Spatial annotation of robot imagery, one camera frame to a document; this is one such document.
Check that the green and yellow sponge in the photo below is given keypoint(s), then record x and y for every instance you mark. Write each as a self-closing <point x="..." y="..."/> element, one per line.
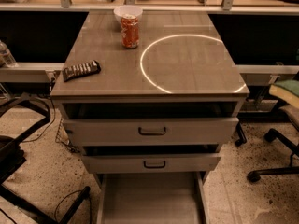
<point x="287" y="90"/>

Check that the grey drawer cabinet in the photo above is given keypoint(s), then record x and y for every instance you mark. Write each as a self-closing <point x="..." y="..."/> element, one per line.
<point x="179" y="70"/>

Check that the open bottom drawer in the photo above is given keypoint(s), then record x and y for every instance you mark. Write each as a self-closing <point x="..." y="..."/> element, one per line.
<point x="152" y="198"/>

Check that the black snack bar packet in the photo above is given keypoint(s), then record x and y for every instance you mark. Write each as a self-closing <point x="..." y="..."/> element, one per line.
<point x="81" y="70"/>

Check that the orange soda can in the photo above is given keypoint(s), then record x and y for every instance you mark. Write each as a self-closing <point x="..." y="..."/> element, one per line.
<point x="130" y="31"/>

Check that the white bowl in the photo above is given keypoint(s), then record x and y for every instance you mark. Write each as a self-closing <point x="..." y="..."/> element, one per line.
<point x="128" y="9"/>

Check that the office chair right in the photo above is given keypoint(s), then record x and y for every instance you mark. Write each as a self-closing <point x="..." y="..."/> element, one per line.
<point x="275" y="146"/>

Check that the black office chair left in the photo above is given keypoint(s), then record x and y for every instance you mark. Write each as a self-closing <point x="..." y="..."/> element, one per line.
<point x="12" y="158"/>

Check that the clear plastic water bottle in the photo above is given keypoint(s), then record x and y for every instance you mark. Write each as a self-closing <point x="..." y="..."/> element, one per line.
<point x="6" y="58"/>

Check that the top drawer with handle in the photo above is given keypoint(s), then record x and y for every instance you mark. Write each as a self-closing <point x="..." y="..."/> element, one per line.
<point x="149" y="132"/>

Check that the drawer with handle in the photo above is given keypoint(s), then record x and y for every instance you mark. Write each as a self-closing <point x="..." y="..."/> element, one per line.
<point x="151" y="163"/>
<point x="149" y="132"/>

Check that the middle drawer with handle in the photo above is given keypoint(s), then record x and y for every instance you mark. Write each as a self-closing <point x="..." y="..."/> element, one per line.
<point x="151" y="163"/>

